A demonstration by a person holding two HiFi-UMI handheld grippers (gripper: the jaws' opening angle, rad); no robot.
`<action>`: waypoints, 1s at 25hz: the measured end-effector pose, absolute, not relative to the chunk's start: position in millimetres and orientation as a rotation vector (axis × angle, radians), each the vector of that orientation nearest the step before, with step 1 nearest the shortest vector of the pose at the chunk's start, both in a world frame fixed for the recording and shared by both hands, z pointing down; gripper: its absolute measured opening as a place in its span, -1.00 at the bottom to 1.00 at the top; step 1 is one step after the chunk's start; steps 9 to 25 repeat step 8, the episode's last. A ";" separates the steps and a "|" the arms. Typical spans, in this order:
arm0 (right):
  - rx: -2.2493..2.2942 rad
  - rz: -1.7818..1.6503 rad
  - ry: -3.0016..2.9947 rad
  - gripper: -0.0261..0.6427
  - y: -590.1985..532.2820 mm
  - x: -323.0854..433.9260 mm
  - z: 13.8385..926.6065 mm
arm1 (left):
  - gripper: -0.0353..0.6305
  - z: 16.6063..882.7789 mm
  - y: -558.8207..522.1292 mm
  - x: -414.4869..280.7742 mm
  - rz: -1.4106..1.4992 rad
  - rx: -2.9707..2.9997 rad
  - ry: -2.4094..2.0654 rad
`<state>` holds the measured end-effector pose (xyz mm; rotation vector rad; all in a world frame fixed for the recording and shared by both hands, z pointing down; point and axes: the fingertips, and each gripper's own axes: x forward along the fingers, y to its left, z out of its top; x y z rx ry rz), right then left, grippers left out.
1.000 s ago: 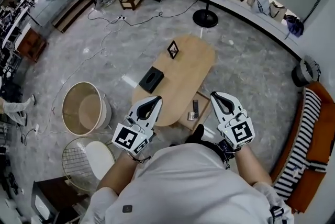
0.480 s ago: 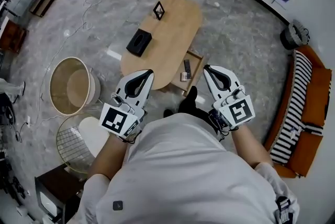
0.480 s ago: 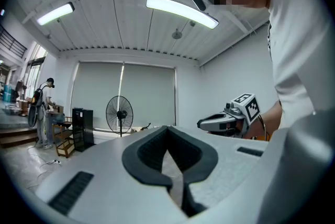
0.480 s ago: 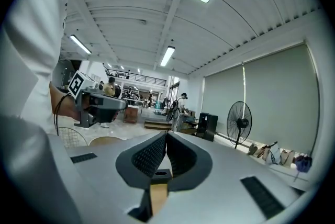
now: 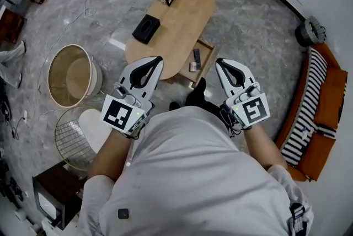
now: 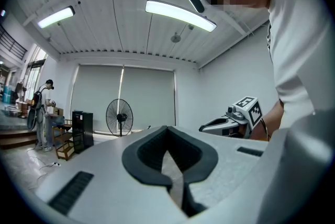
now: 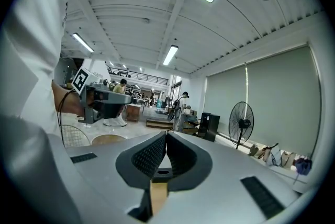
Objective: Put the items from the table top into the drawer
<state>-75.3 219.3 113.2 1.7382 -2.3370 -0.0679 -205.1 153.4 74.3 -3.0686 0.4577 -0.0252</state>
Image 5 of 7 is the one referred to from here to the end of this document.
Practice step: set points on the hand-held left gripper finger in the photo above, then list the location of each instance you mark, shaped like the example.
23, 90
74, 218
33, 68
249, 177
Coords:
127, 76
154, 83

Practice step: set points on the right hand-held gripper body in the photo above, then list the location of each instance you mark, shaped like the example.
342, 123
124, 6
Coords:
253, 110

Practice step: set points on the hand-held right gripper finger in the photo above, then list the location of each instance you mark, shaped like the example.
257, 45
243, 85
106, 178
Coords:
224, 80
246, 75

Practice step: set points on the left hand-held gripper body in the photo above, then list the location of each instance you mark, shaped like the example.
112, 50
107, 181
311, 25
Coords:
121, 113

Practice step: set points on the wooden drawer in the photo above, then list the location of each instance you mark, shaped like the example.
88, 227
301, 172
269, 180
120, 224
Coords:
207, 50

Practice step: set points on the black remote control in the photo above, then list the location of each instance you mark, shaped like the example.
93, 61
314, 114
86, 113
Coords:
197, 57

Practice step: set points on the person's left forearm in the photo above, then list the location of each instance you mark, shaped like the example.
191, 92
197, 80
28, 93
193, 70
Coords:
110, 155

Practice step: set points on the person's right forearm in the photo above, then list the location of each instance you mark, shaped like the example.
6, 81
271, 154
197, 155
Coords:
264, 146

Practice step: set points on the wooden desk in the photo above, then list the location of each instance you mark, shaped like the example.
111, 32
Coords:
182, 22

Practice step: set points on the person's left leg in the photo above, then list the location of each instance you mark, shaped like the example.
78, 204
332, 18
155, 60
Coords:
174, 106

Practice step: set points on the person's leg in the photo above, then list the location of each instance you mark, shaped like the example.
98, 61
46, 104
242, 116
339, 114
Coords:
174, 106
195, 94

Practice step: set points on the person's right leg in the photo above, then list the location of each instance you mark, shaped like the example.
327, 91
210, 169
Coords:
195, 94

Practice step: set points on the white seat cushion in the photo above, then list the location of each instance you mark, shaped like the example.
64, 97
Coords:
91, 124

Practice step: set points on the black leather tissue box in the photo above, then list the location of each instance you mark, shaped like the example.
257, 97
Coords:
140, 35

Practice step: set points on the striped black white blanket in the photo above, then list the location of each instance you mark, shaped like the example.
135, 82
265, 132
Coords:
309, 108

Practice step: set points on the grey woven basket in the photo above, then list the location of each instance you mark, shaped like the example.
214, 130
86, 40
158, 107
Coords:
306, 33

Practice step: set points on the orange sofa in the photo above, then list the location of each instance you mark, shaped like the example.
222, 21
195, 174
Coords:
328, 83

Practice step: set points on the person's white shirt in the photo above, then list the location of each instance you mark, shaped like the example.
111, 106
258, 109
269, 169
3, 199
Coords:
193, 174

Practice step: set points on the dark wooden side table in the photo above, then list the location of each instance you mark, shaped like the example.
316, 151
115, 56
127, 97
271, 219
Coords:
60, 182

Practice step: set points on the white power strip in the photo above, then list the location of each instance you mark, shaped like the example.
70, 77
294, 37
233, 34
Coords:
25, 116

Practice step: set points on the grey square clip badge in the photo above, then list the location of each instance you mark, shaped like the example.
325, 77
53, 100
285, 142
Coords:
123, 213

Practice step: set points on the white rounded appliance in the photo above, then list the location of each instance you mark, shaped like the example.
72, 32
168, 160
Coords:
48, 206

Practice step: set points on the brown wooden cabinet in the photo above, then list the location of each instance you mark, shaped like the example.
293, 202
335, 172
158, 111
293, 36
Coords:
12, 25

